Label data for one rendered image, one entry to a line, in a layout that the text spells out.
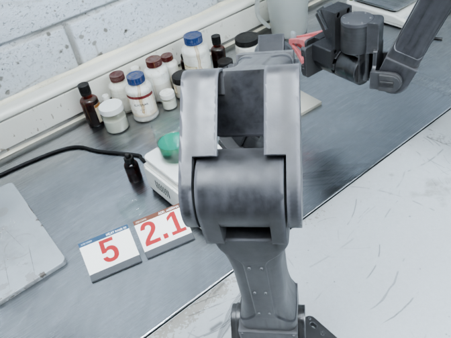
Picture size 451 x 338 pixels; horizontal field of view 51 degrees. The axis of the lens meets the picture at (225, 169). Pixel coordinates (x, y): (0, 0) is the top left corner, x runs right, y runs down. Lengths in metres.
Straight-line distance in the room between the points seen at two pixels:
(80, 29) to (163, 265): 0.65
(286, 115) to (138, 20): 0.98
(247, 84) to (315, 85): 0.83
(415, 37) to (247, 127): 0.53
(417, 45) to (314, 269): 0.41
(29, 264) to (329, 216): 0.54
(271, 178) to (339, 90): 0.86
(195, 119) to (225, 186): 0.06
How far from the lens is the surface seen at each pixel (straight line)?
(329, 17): 0.92
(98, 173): 1.06
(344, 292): 0.77
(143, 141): 1.11
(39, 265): 0.91
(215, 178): 0.35
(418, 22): 0.86
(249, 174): 0.34
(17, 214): 1.03
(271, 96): 0.35
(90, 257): 0.86
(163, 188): 0.90
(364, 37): 0.89
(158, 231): 0.86
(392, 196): 0.91
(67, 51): 1.24
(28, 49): 1.20
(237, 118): 0.39
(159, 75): 1.19
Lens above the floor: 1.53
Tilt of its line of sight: 40 degrees down
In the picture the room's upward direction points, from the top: 10 degrees counter-clockwise
